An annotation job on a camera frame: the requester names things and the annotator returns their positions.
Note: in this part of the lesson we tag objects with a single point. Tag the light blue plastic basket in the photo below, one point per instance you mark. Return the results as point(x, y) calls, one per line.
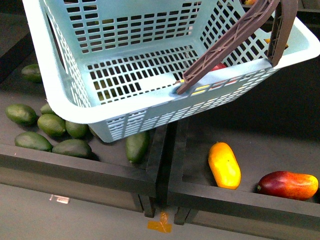
point(116, 64)

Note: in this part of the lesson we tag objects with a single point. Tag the red orange mango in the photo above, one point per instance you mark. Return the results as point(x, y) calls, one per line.
point(219, 66)

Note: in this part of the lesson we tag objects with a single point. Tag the brown basket handle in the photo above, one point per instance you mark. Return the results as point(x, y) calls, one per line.
point(284, 11)

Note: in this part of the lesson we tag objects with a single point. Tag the yellow mango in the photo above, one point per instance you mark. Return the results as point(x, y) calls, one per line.
point(224, 166)

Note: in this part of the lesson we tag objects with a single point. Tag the red mango on shelf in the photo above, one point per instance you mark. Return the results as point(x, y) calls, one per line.
point(289, 185)

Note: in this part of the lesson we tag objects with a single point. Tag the green avocado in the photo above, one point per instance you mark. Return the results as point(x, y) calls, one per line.
point(33, 140)
point(136, 146)
point(21, 114)
point(52, 125)
point(74, 148)
point(46, 109)
point(32, 73)
point(76, 130)

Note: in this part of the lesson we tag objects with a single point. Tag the orange floor tape marker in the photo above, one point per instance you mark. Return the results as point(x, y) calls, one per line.
point(162, 226)

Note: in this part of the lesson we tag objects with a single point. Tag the black right display tray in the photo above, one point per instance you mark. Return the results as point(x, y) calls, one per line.
point(273, 127)

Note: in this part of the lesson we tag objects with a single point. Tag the black display tray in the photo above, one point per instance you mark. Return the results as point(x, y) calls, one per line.
point(273, 127)
point(107, 178)

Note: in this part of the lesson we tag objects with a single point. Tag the black left display tray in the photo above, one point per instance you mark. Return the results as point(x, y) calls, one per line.
point(107, 178)

